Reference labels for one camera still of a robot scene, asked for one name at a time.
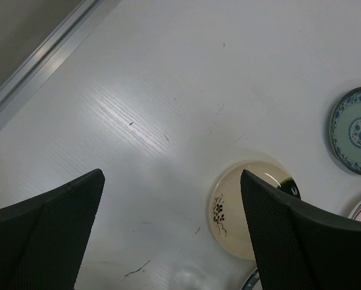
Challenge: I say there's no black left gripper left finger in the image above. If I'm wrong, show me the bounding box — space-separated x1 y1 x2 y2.
0 169 105 289

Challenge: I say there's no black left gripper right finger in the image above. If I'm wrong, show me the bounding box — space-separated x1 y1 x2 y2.
240 170 361 289

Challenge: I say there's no white plate teal lettered rim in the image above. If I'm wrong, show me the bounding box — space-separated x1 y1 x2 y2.
241 268 262 290

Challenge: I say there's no beige plate with black patch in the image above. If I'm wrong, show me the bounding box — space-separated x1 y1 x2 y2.
208 160 301 260

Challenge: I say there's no blue floral small plate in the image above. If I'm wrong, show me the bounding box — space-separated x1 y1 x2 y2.
328 87 361 175

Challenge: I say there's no aluminium table edge rail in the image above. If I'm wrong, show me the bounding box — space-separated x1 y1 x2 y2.
0 1 120 131

